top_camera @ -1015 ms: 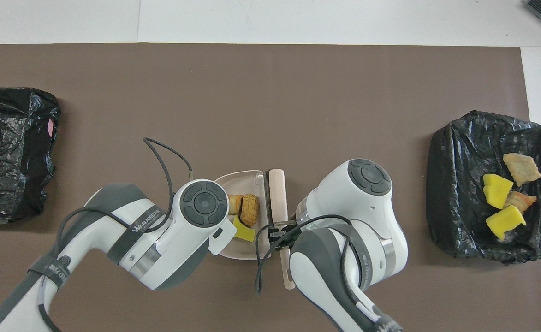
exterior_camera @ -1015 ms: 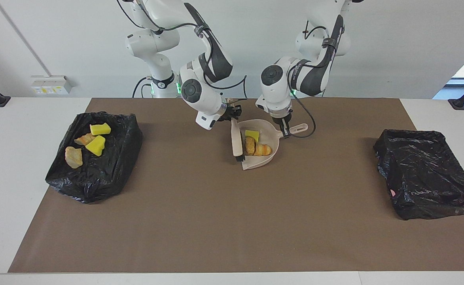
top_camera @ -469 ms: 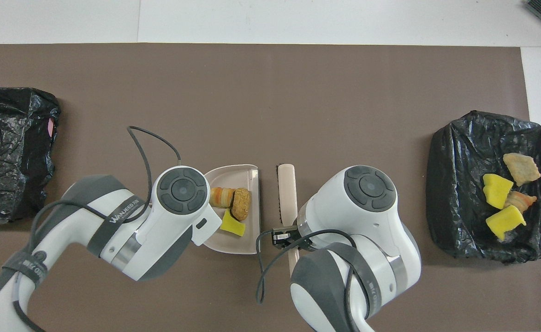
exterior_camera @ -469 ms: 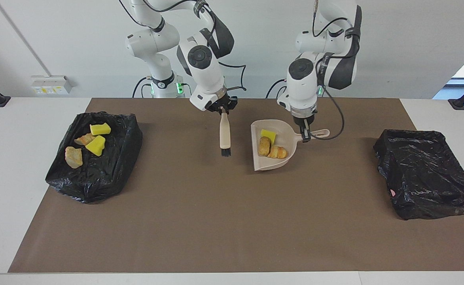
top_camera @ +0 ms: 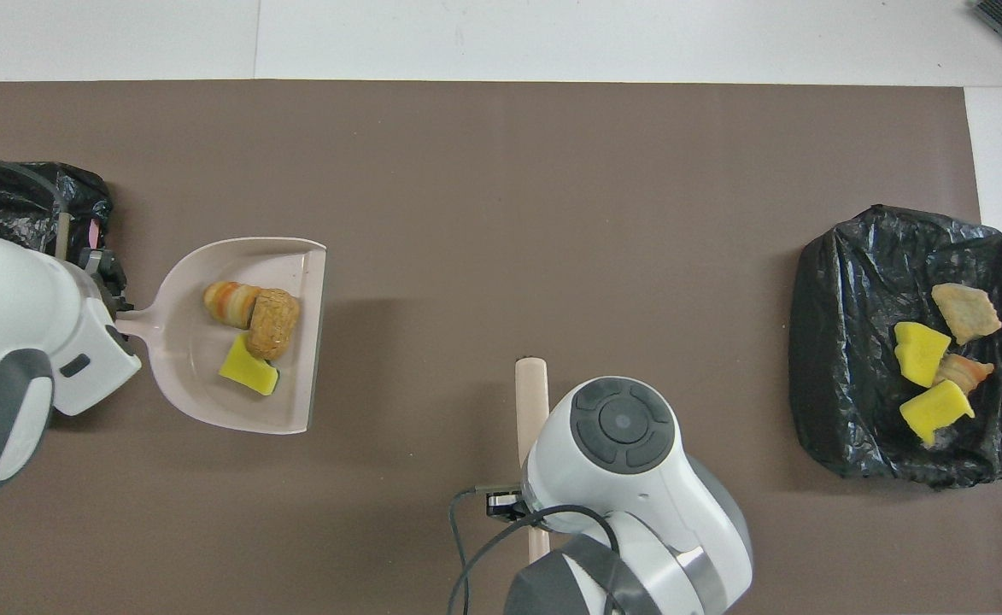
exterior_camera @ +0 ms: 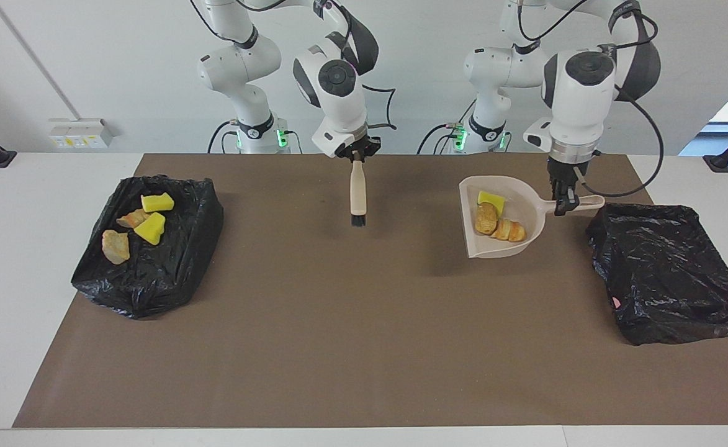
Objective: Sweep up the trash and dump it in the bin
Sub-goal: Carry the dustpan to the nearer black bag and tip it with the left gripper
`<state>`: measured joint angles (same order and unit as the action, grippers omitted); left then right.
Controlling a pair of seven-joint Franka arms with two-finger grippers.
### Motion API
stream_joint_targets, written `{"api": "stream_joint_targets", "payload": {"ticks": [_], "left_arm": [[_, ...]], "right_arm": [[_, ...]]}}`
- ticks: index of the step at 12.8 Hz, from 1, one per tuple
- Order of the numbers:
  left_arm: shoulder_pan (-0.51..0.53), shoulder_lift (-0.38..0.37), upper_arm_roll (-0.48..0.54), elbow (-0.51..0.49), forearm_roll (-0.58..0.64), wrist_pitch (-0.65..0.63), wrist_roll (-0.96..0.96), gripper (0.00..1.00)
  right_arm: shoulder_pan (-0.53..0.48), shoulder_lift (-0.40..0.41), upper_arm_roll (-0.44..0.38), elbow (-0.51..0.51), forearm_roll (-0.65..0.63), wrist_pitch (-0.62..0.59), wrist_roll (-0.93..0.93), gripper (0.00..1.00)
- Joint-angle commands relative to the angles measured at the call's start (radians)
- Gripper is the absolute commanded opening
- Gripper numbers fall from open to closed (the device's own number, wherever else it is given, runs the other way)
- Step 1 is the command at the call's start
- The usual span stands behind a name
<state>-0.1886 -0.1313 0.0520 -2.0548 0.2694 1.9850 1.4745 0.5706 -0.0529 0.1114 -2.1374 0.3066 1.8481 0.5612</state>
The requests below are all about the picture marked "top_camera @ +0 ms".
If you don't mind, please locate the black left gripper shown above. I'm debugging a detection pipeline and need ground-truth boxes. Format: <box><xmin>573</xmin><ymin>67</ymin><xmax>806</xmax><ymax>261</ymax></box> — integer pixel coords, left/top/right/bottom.
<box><xmin>79</xmin><ymin>246</ymin><xmax>136</xmax><ymax>313</ymax></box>

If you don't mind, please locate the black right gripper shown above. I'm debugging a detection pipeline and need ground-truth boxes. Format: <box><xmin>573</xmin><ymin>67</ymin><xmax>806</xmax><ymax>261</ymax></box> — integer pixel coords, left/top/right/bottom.
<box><xmin>485</xmin><ymin>487</ymin><xmax>530</xmax><ymax>522</ymax></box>

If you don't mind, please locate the beige hand brush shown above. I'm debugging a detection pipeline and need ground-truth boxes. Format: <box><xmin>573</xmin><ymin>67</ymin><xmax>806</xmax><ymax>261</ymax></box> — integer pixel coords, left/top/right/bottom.
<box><xmin>514</xmin><ymin>357</ymin><xmax>552</xmax><ymax>565</ymax></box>

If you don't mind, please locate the beige plastic dustpan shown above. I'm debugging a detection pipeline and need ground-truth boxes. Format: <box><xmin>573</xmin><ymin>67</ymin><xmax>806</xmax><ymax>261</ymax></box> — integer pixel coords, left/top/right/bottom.
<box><xmin>114</xmin><ymin>237</ymin><xmax>329</xmax><ymax>436</ymax></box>

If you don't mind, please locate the small toy croissant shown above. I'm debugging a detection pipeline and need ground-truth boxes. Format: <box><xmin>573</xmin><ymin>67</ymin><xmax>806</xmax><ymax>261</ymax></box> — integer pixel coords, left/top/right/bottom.
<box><xmin>202</xmin><ymin>280</ymin><xmax>262</xmax><ymax>331</ymax></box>

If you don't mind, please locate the yellow sponge piece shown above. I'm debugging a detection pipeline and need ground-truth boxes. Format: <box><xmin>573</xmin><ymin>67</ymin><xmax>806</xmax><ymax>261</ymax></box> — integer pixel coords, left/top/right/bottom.
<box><xmin>899</xmin><ymin>379</ymin><xmax>976</xmax><ymax>447</ymax></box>
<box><xmin>217</xmin><ymin>332</ymin><xmax>282</xmax><ymax>397</ymax></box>
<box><xmin>894</xmin><ymin>321</ymin><xmax>952</xmax><ymax>388</ymax></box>

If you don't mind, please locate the long toy bread roll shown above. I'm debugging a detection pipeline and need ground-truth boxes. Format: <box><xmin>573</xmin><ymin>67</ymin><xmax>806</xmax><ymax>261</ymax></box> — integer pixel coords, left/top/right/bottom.
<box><xmin>248</xmin><ymin>288</ymin><xmax>302</xmax><ymax>361</ymax></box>

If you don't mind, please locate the black bag bin pink spot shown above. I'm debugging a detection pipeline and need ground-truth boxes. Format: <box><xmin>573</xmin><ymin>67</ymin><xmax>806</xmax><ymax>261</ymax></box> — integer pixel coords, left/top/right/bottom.
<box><xmin>0</xmin><ymin>156</ymin><xmax>117</xmax><ymax>291</ymax></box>

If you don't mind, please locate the black bag lined bin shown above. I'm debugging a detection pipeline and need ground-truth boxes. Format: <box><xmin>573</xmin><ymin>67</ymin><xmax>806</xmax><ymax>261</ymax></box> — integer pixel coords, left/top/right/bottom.
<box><xmin>789</xmin><ymin>205</ymin><xmax>1002</xmax><ymax>489</ymax></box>

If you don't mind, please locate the brown table mat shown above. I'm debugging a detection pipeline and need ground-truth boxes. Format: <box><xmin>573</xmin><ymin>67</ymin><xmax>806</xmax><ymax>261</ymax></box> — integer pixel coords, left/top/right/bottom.
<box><xmin>0</xmin><ymin>81</ymin><xmax>1002</xmax><ymax>615</ymax></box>

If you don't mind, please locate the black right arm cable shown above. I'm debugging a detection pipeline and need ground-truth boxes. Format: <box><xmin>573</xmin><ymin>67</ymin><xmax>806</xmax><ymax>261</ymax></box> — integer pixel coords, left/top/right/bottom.
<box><xmin>447</xmin><ymin>485</ymin><xmax>625</xmax><ymax>615</ymax></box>

